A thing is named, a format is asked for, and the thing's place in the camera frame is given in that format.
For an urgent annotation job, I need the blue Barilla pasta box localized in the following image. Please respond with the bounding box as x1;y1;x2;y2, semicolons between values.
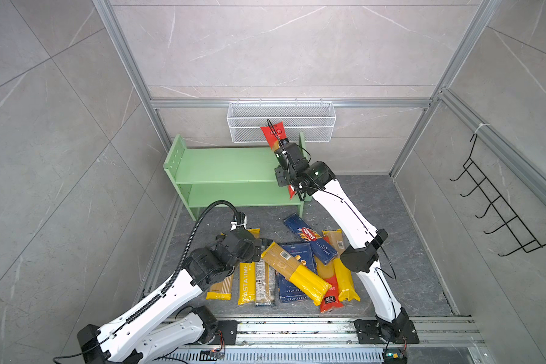
277;242;316;303

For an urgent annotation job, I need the green metal shelf rack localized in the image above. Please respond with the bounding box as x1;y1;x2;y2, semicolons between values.
163;135;304;221

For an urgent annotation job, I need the white wire mesh basket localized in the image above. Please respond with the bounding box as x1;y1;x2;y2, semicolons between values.
227;101;337;143

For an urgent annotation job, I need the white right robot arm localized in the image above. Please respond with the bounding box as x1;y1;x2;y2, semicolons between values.
272;139;411;344

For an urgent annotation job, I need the black wire hook rack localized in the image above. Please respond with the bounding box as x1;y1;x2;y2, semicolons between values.
450;134;546;257

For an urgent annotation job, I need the yellow Pastatime spaghetti package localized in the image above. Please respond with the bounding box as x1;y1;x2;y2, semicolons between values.
237;227;261;306

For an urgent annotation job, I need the yellow spaghetti package right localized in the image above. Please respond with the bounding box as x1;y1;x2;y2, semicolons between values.
322;228;361;303

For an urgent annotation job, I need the clear grey spaghetti package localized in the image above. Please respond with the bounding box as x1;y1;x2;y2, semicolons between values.
253;238;275;306

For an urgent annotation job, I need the red spaghetti package floor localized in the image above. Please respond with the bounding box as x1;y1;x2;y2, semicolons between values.
314;256;344;313

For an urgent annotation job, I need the blue Barilla spaghetti package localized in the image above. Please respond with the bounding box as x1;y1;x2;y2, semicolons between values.
283;214;338;265

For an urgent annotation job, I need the yellow brown spaghetti package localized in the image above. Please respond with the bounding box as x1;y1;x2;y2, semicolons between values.
261;242;332;306

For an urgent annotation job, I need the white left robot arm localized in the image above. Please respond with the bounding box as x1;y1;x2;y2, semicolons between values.
77;228;264;363

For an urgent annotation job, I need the yellow spaghetti package left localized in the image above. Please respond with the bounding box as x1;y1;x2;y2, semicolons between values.
206;275;234;301

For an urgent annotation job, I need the red spaghetti package top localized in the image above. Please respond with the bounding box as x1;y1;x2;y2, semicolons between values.
261;119;295;200

